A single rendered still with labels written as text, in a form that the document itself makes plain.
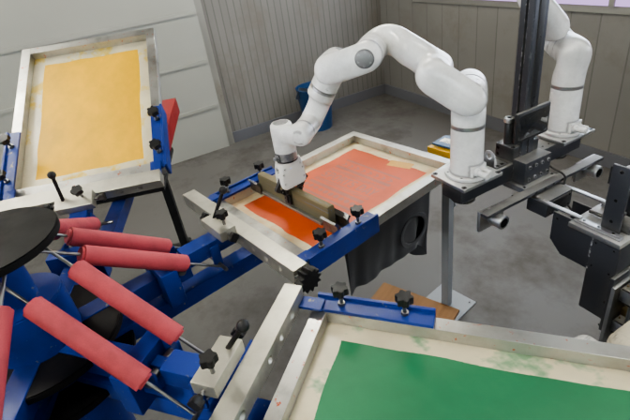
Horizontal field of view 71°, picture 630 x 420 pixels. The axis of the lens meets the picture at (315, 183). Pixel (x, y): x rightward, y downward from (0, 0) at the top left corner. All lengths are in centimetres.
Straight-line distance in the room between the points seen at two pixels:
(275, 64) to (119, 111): 307
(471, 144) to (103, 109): 147
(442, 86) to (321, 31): 400
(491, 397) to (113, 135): 160
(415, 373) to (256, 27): 412
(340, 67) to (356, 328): 68
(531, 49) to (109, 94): 163
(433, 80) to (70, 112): 151
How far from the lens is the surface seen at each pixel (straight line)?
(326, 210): 144
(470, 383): 109
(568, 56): 161
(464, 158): 136
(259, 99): 492
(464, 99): 121
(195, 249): 143
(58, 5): 439
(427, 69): 120
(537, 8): 141
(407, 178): 178
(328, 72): 126
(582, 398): 112
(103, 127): 202
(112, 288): 117
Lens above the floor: 182
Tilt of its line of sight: 29 degrees down
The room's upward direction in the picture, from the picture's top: 9 degrees counter-clockwise
